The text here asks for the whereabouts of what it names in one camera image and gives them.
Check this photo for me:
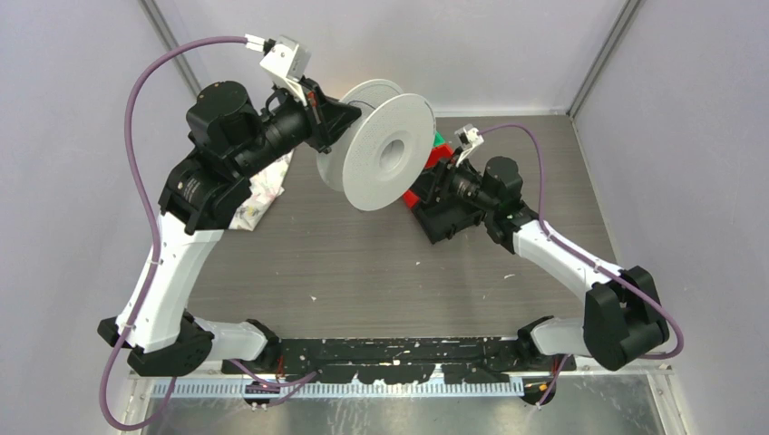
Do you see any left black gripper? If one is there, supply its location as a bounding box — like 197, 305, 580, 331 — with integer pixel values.
232, 75, 361, 180

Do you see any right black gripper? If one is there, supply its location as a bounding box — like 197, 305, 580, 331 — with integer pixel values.
403, 148, 499, 215

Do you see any grey plastic cable spool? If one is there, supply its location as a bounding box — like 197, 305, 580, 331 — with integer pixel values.
316, 79, 436, 211

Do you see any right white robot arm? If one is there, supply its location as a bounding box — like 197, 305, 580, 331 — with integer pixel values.
411, 157, 670, 372

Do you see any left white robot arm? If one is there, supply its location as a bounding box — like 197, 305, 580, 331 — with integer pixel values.
98, 78, 362, 377

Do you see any black plastic bin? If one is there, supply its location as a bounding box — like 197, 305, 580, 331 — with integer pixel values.
411, 195, 486, 244

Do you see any green plastic bin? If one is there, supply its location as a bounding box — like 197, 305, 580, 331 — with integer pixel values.
433, 131, 452, 149

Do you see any red plastic bin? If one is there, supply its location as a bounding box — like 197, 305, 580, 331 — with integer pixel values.
402, 142, 453, 209

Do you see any white patterned cloth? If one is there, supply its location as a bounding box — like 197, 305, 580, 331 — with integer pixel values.
229, 151, 294, 231

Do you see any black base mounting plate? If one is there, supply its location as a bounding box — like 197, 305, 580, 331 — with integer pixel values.
222, 337, 562, 385

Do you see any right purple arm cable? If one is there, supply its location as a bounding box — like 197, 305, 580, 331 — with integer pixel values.
477, 124, 686, 362

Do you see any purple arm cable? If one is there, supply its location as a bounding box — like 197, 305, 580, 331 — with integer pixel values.
99, 35, 259, 431
477, 124, 686, 362

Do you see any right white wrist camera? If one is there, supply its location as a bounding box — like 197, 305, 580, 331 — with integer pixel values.
454, 124, 484, 166

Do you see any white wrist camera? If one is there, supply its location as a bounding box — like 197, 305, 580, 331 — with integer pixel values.
245, 34, 311, 106
454, 124, 484, 166

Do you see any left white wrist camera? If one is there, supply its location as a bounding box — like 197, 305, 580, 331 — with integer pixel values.
245, 34, 311, 106

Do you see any white slotted cable duct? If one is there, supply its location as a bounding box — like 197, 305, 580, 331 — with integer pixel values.
172, 377, 524, 400

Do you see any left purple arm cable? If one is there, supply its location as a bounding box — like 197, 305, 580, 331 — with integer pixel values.
99, 35, 259, 431

